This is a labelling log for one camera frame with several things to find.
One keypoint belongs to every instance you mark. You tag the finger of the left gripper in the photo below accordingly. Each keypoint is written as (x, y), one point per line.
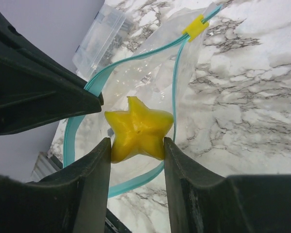
(34, 89)

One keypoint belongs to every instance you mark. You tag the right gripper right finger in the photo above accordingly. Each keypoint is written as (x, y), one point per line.
(201, 201)

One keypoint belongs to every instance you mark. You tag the aluminium frame rail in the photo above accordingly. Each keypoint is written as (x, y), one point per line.
(46, 164)

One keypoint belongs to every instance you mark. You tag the clear zip top bag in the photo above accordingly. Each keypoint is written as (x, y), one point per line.
(158, 74)

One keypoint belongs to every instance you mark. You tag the yellow star fruit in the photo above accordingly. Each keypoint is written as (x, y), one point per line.
(138, 130)

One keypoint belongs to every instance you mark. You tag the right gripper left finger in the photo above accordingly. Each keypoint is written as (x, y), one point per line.
(72, 200)

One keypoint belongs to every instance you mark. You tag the clear plastic screw box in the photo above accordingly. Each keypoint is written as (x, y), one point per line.
(109, 30)

